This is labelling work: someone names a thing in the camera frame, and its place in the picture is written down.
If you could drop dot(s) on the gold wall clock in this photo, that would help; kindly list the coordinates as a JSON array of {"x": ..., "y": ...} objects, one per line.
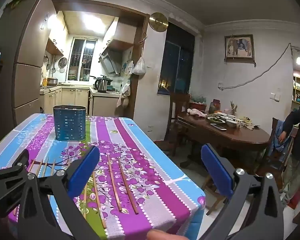
[{"x": 158, "y": 22}]

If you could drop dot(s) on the wooden stool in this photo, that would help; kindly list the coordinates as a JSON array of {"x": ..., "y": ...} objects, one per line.
[{"x": 212, "y": 192}]

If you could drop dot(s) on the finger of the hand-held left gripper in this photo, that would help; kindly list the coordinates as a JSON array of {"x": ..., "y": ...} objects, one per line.
[{"x": 5, "y": 195}]

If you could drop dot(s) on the blue cloth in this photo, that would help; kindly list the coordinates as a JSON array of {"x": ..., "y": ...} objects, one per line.
[{"x": 277, "y": 145}]

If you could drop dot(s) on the pink cloth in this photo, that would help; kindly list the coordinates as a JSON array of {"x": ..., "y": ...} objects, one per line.
[{"x": 196, "y": 112}]

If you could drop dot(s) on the bowl of greens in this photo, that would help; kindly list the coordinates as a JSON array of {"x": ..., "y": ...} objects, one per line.
[{"x": 216, "y": 120}]

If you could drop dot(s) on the grey refrigerator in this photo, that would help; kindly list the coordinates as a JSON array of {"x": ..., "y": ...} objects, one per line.
[{"x": 27, "y": 55}]

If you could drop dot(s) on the wooden chair with cloth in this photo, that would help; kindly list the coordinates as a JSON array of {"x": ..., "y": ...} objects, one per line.
[{"x": 267, "y": 165}]

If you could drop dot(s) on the range hood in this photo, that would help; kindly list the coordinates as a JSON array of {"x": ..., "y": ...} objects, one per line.
[{"x": 112, "y": 60}]

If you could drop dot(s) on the electric kettle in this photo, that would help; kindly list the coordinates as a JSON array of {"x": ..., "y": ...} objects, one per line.
[{"x": 101, "y": 85}]

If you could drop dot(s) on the floral striped tablecloth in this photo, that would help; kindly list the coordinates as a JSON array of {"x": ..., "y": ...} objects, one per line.
[{"x": 145, "y": 155}]

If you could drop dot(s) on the white bowl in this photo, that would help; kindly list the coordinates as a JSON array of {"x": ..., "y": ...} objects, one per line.
[{"x": 231, "y": 123}]

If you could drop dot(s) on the wall switch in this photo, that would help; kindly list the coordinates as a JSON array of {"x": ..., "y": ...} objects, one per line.
[{"x": 275, "y": 96}]

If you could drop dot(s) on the metal cooking pot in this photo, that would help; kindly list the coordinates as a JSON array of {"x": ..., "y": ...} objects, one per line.
[{"x": 52, "y": 81}]

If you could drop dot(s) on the utensil cup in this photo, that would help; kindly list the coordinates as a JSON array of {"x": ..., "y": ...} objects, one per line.
[{"x": 233, "y": 110}]

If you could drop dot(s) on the wooden door frame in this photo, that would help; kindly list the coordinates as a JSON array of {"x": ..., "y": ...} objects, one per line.
[{"x": 140, "y": 55}]

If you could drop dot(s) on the white plastic bag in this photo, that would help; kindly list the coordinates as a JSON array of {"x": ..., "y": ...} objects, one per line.
[{"x": 139, "y": 67}]

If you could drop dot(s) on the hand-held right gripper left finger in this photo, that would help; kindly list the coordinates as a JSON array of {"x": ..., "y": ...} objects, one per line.
[{"x": 83, "y": 172}]

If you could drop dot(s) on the hanging cloth bag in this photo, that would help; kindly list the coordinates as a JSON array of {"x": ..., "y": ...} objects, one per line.
[{"x": 123, "y": 95}]

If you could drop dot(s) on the dark wooden dining table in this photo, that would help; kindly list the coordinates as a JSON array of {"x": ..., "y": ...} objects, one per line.
[{"x": 240, "y": 136}]

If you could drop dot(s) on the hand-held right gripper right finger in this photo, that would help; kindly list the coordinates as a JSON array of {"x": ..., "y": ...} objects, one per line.
[{"x": 216, "y": 170}]

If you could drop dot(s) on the dark wooden chair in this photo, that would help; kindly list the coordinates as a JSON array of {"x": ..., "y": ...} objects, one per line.
[{"x": 176, "y": 105}]

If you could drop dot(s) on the person's right hand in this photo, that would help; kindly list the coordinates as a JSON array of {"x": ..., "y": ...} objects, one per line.
[{"x": 165, "y": 236}]

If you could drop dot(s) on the kitchen ceiling light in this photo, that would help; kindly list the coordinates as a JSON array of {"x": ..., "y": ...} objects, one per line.
[{"x": 95, "y": 22}]

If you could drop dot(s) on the round metal strainer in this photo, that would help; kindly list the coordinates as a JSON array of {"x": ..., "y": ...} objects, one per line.
[{"x": 63, "y": 62}]

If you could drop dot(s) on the dark window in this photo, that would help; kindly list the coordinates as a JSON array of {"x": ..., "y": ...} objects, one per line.
[{"x": 177, "y": 60}]

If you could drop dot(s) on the blue perforated utensil holder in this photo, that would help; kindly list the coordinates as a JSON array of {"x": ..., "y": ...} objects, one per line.
[{"x": 70, "y": 122}]

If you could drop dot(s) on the mobile phone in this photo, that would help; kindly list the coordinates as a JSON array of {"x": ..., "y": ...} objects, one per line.
[{"x": 219, "y": 127}]

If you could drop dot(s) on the kitchen window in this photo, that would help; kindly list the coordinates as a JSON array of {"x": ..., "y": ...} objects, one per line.
[{"x": 81, "y": 60}]

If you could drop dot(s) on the framed picture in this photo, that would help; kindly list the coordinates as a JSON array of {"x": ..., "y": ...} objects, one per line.
[{"x": 238, "y": 47}]

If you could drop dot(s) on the glass jar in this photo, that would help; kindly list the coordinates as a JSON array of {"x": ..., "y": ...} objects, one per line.
[{"x": 214, "y": 107}]

